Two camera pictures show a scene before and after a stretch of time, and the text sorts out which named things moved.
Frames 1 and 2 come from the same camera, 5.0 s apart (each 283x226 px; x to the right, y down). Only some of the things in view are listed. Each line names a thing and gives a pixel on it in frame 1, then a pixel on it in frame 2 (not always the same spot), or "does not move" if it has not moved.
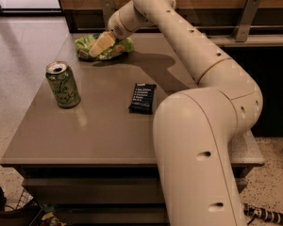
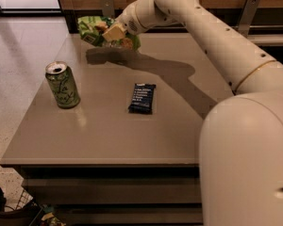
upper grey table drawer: x=95 y=190 does not move
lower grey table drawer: x=113 y=214 does not move
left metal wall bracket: x=108 y=4 does not move
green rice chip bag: x=84 y=43 → x=92 y=27
